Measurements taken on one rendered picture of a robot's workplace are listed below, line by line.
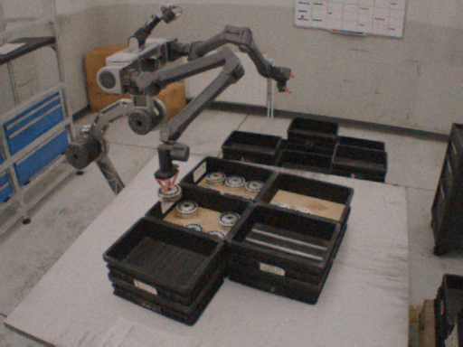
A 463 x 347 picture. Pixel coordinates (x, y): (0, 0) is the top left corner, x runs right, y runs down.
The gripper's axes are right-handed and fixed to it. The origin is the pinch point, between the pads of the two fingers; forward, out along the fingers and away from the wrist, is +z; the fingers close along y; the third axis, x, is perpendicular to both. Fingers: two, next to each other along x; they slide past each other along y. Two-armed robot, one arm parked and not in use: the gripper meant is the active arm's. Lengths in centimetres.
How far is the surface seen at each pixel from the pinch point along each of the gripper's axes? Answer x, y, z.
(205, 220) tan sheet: -10.5, 11.3, 22.6
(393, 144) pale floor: -83, 305, 112
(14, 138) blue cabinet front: 181, 53, 35
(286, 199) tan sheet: -39, 43, 23
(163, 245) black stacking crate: -1.6, -11.8, 22.2
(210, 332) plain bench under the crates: -36, -37, 34
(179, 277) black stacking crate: -18.0, -26.3, 21.8
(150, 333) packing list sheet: -16, -48, 34
